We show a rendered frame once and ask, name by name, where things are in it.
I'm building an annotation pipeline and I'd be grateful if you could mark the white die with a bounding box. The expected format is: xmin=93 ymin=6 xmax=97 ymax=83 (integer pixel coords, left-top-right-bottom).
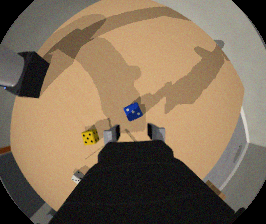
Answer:
xmin=71 ymin=170 xmax=84 ymax=184

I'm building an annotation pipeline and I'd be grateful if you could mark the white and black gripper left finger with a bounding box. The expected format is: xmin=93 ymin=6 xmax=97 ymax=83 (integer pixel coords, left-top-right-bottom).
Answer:
xmin=103 ymin=124 xmax=120 ymax=146

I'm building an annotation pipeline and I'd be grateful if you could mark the yellow die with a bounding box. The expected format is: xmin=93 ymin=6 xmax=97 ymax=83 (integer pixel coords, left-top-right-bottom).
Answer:
xmin=81 ymin=129 xmax=99 ymax=145

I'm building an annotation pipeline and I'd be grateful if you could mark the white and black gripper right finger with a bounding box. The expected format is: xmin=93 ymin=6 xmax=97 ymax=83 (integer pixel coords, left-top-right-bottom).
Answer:
xmin=147 ymin=123 xmax=165 ymax=142

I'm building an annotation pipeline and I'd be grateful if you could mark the blue die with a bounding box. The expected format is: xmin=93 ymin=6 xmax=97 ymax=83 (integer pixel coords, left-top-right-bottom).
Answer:
xmin=124 ymin=102 xmax=143 ymax=122

